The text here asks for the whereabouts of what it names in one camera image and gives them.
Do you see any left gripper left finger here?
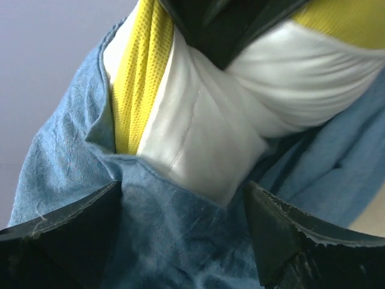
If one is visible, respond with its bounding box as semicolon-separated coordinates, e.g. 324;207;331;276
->
1;182;122;289

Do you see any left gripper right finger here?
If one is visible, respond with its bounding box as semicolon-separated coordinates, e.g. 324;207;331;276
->
244;182;384;289

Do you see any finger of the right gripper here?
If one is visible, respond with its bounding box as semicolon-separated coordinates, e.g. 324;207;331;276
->
160;0;308;70

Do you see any white and yellow pillow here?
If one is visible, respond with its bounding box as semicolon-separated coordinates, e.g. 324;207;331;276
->
103;1;384;206

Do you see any blue pillowcase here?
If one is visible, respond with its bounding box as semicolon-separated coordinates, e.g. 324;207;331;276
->
7;25;384;288

